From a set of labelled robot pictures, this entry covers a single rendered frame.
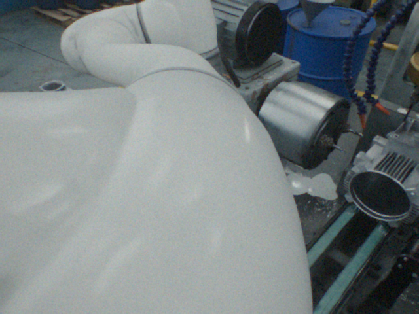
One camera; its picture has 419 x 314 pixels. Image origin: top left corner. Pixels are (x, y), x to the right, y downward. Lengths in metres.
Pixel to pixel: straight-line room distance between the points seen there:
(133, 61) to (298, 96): 0.67
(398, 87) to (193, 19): 0.73
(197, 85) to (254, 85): 0.86
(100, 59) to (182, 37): 0.19
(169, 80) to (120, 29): 0.45
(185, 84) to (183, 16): 0.46
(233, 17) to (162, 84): 0.88
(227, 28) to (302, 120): 0.36
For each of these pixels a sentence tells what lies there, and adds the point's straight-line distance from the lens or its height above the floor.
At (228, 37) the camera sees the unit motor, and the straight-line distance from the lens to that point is 1.03.
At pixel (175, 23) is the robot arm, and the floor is 1.45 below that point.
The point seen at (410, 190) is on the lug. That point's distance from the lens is 0.89.
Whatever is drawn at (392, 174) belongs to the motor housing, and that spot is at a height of 1.09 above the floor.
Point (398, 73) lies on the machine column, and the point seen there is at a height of 1.19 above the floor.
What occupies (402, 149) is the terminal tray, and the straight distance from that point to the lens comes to 0.93.
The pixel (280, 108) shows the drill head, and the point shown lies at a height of 1.13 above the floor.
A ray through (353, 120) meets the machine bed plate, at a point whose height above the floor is 0.80.
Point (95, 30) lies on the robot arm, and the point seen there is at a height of 1.45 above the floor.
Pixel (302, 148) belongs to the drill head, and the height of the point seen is 1.06.
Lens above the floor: 1.66
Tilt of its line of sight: 42 degrees down
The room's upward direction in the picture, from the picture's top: straight up
